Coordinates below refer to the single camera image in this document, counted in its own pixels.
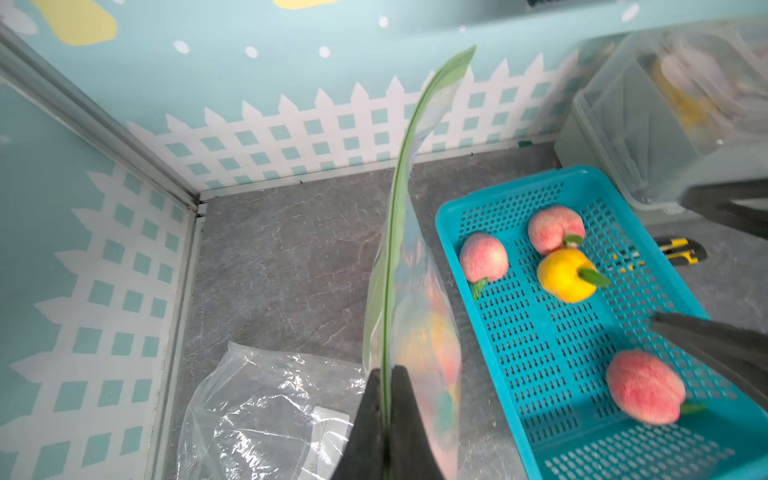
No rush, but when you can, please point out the clear plastic storage box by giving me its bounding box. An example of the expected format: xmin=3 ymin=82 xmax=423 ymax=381
xmin=554 ymin=17 xmax=767 ymax=224

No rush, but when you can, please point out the yellow black utility knife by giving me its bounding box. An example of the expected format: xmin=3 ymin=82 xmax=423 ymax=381
xmin=611 ymin=236 xmax=709 ymax=274

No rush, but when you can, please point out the pink peach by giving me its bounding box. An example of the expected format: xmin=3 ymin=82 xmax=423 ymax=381
xmin=527 ymin=205 xmax=586 ymax=256
xmin=459 ymin=233 xmax=509 ymax=301
xmin=606 ymin=350 xmax=706 ymax=426

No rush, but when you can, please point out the yellow peach with leaf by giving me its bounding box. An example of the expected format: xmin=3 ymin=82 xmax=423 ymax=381
xmin=536 ymin=248 xmax=611 ymax=304

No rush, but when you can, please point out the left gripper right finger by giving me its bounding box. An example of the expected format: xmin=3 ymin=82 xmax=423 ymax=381
xmin=389 ymin=365 xmax=444 ymax=480

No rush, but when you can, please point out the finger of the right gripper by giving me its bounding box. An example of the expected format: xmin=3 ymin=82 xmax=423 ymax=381
xmin=649 ymin=312 xmax=767 ymax=411
xmin=678 ymin=179 xmax=767 ymax=240

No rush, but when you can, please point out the clear green zip-top bag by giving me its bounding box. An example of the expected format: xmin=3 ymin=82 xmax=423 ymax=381
xmin=363 ymin=47 xmax=476 ymax=479

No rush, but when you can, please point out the orange-pink peach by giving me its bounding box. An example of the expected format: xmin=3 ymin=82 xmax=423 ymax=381
xmin=425 ymin=312 xmax=461 ymax=383

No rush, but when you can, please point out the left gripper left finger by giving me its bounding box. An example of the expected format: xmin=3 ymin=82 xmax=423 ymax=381
xmin=331 ymin=369 xmax=385 ymax=480

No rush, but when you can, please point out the teal plastic basket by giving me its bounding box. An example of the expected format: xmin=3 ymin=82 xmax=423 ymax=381
xmin=435 ymin=167 xmax=767 ymax=479

